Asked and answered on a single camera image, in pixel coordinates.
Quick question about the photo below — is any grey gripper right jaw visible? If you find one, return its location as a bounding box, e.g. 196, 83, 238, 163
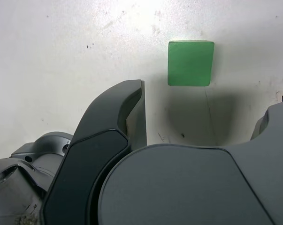
98, 101, 283, 225

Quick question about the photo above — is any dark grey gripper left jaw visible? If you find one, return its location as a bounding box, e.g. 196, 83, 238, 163
39, 79, 147, 225

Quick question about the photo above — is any green cube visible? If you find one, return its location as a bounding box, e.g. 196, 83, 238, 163
167, 40, 215, 87

